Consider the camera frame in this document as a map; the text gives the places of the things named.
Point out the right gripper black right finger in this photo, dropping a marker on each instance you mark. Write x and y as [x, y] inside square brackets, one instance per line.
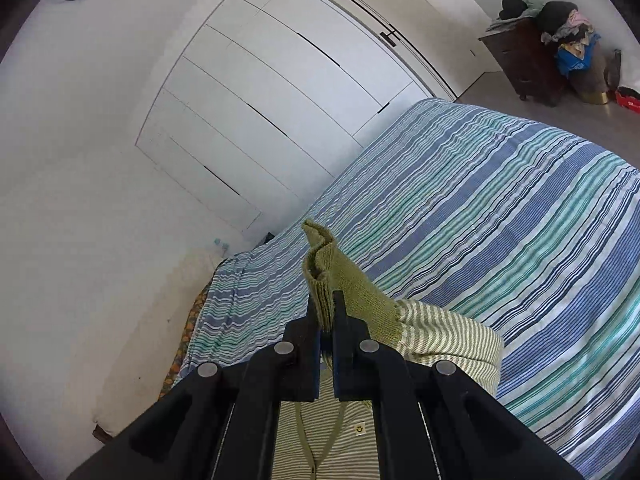
[433, 422]

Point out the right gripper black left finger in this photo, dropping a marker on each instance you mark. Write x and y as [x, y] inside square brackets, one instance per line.
[221, 421]

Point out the green striped knit cardigan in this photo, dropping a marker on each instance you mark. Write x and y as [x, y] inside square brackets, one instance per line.
[332, 439]

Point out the pile of clothes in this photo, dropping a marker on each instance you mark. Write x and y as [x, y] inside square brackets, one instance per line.
[561, 26]

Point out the orange patterned mattress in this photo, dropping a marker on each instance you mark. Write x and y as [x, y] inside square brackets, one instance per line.
[184, 341]

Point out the blue striped bed sheet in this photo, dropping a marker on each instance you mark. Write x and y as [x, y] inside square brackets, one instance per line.
[529, 230]

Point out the red box on floor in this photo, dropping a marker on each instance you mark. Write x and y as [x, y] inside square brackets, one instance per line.
[628, 98]

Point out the gold waste bin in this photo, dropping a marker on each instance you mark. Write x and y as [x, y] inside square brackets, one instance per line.
[590, 84]

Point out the dark wooden dresser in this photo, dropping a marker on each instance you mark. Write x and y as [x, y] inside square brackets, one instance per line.
[526, 61]

